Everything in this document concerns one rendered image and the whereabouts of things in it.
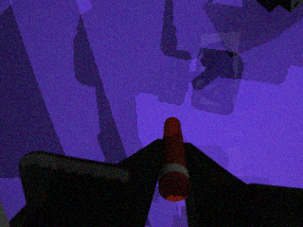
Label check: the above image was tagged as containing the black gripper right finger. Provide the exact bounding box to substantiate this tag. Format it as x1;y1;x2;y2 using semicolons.
184;143;303;227

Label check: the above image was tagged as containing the red cylindrical peg with white band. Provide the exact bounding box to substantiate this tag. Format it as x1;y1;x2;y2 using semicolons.
158;117;191;201

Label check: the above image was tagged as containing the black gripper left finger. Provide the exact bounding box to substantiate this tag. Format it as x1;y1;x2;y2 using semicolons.
19;139;164;227

